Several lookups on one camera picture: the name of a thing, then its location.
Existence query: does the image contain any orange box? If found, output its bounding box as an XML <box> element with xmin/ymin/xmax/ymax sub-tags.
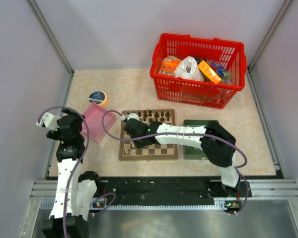
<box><xmin>198</xmin><ymin>60</ymin><xmax>222</xmax><ymax>84</ymax></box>

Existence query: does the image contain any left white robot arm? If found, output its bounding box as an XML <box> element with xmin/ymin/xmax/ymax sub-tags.
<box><xmin>37</xmin><ymin>107</ymin><xmax>103</xmax><ymax>238</ymax></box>

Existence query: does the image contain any dark chess pieces group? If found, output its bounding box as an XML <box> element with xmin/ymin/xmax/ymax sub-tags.
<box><xmin>136</xmin><ymin>109</ymin><xmax>174</xmax><ymax>124</ymax></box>

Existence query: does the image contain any pink open box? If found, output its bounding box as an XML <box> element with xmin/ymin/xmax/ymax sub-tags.
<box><xmin>83</xmin><ymin>103</ymin><xmax>117</xmax><ymax>143</ymax></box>

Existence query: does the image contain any orange printed carton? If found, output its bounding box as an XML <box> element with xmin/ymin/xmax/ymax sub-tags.
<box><xmin>158</xmin><ymin>56</ymin><xmax>181</xmax><ymax>77</ymax></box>

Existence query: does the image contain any white plastic bag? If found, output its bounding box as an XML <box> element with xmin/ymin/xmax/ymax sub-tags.
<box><xmin>174</xmin><ymin>56</ymin><xmax>204</xmax><ymax>82</ymax></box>

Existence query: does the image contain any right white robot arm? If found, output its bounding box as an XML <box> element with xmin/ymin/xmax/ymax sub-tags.
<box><xmin>123</xmin><ymin>117</ymin><xmax>240</xmax><ymax>196</ymax></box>

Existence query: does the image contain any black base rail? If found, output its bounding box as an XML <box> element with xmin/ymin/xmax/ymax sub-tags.
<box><xmin>93</xmin><ymin>176</ymin><xmax>247</xmax><ymax>206</ymax></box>

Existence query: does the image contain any blue packaged item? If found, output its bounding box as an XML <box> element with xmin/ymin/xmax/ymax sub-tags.
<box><xmin>211</xmin><ymin>62</ymin><xmax>231</xmax><ymax>80</ymax></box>

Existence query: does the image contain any yellow tape roll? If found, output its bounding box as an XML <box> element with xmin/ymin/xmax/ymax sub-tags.
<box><xmin>88</xmin><ymin>91</ymin><xmax>108</xmax><ymax>107</ymax></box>

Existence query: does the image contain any green wooden tray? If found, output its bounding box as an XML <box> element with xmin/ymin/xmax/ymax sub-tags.
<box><xmin>183</xmin><ymin>119</ymin><xmax>218</xmax><ymax>160</ymax></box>

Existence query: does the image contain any wooden chess board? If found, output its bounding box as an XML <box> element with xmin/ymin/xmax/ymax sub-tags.
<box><xmin>119</xmin><ymin>109</ymin><xmax>178</xmax><ymax>161</ymax></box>

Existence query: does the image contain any red plastic basket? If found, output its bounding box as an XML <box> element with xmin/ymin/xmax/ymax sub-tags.
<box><xmin>150</xmin><ymin>33</ymin><xmax>247</xmax><ymax>109</ymax></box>

